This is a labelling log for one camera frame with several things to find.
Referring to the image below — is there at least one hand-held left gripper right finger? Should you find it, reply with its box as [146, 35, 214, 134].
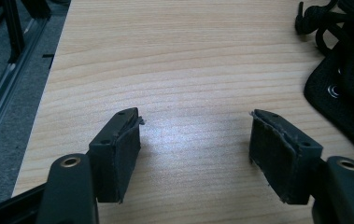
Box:
[248, 108, 324, 205]

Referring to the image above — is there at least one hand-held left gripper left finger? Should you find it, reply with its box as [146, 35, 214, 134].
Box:
[88, 106, 146, 204]

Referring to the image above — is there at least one aluminium frame rail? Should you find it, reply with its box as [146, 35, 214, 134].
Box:
[0, 18, 50, 171]

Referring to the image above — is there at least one black mesh shoe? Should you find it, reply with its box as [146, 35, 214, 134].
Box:
[294, 0, 354, 169]

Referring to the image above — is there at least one dark metal stand post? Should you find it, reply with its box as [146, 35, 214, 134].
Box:
[2, 0, 27, 64]

